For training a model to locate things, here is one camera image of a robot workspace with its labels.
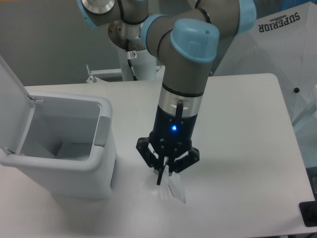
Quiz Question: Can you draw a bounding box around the black device at table edge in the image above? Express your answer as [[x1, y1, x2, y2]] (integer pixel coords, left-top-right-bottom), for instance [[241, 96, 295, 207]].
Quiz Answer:
[[299, 201, 317, 227]]

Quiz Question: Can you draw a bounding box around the white plastic packaging bag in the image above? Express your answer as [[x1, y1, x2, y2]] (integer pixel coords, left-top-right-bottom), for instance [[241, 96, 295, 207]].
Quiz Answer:
[[143, 165, 186, 203]]

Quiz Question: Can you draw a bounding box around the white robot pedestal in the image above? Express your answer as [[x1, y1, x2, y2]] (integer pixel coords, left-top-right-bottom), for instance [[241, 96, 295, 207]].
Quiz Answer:
[[118, 48, 157, 81]]

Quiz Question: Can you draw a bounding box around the white metal base frame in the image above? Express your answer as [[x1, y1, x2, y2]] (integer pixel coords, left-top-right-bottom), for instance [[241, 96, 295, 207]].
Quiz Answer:
[[86, 64, 161, 83]]

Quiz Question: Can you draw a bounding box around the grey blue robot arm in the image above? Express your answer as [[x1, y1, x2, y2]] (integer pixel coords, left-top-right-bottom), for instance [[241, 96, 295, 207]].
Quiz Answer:
[[77, 0, 257, 178]]

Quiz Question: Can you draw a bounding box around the white trash can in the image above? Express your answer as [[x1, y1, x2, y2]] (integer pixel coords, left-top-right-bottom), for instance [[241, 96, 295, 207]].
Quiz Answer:
[[0, 92, 116, 199]]

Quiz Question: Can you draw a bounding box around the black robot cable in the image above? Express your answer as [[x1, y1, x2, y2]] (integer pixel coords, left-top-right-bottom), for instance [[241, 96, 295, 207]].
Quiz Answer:
[[125, 39, 138, 81]]

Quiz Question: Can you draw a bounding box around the white trash can lid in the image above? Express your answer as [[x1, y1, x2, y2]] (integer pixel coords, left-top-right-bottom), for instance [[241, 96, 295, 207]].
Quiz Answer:
[[0, 58, 43, 156]]

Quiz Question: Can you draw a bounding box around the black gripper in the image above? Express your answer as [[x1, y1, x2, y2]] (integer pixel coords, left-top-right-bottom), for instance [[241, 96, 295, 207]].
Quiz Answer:
[[136, 104, 200, 185]]

